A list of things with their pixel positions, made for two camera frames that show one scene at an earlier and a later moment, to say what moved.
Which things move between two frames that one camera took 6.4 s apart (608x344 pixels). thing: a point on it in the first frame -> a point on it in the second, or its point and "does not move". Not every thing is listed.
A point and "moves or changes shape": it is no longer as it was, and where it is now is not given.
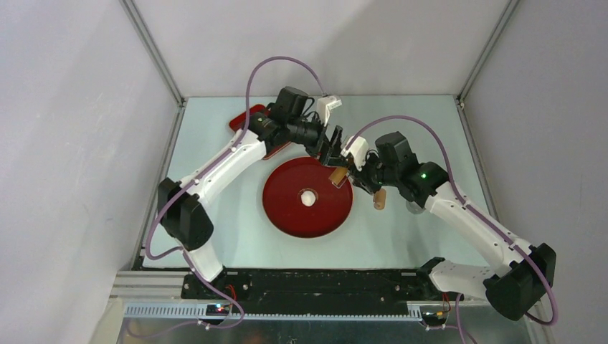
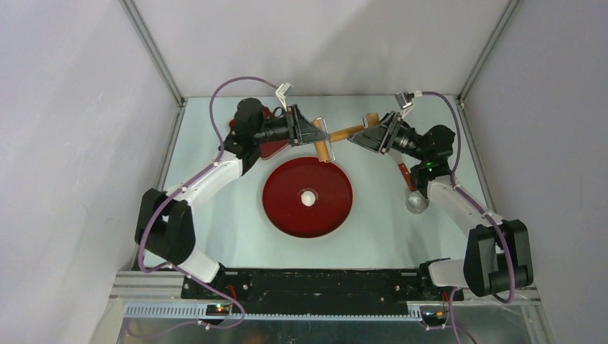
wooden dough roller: x=379 y=196 moves or changes shape
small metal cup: x=414 y=207 does not move
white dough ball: x=308 y=198 does not move
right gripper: x=360 y=178 -> x=378 y=138
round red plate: x=282 y=189 does not move
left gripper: x=329 y=153 -> x=300 y=130
